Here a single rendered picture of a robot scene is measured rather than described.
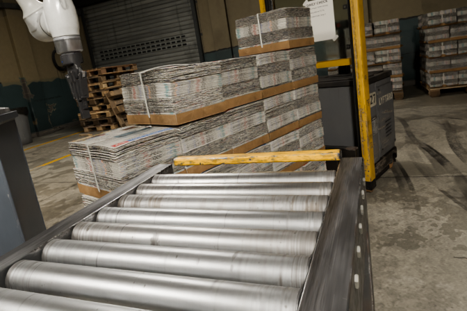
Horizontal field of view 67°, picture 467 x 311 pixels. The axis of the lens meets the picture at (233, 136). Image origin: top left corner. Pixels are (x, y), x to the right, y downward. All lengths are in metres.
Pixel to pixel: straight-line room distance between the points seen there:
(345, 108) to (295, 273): 2.31
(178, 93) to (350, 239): 1.05
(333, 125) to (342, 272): 2.38
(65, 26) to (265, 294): 1.17
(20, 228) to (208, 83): 0.86
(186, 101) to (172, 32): 7.77
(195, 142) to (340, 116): 1.49
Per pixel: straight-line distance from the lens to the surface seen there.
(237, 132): 1.69
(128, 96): 1.67
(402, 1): 8.04
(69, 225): 0.75
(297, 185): 0.71
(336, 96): 2.73
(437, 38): 6.37
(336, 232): 0.53
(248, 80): 1.76
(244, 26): 2.26
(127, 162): 1.31
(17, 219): 1.24
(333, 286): 0.43
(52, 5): 1.41
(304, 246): 0.52
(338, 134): 2.80
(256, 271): 0.48
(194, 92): 1.48
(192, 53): 8.96
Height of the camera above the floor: 1.05
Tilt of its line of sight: 12 degrees down
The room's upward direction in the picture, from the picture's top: 9 degrees counter-clockwise
